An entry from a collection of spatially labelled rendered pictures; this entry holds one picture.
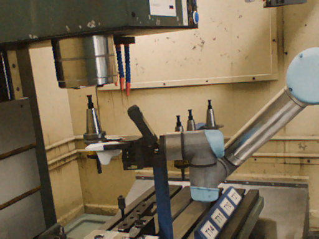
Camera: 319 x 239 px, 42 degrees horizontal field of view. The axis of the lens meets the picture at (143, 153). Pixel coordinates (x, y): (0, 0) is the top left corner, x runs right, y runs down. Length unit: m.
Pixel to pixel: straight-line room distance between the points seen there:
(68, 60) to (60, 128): 1.33
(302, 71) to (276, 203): 1.12
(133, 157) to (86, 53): 0.29
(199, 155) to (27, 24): 0.53
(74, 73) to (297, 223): 1.22
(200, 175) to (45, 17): 0.55
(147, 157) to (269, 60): 1.00
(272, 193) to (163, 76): 0.77
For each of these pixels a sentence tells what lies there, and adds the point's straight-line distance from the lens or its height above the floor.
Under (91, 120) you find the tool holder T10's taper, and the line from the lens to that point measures 1.12.
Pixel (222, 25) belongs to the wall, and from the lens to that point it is 2.01.
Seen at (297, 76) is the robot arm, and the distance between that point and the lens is 0.96.
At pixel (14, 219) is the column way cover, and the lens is 1.56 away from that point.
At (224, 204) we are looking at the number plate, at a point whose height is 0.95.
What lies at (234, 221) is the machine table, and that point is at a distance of 1.58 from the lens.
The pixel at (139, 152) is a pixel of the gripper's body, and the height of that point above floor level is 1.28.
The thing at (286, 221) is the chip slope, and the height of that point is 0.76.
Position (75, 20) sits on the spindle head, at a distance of 0.98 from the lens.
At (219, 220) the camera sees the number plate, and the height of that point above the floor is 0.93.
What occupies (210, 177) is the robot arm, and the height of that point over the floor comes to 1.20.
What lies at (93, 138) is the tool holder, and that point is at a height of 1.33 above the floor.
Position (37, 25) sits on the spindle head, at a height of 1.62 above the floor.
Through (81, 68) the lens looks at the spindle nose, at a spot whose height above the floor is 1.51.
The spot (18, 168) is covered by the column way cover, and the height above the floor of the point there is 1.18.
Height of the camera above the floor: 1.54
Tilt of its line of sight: 14 degrees down
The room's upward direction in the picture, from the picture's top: 6 degrees counter-clockwise
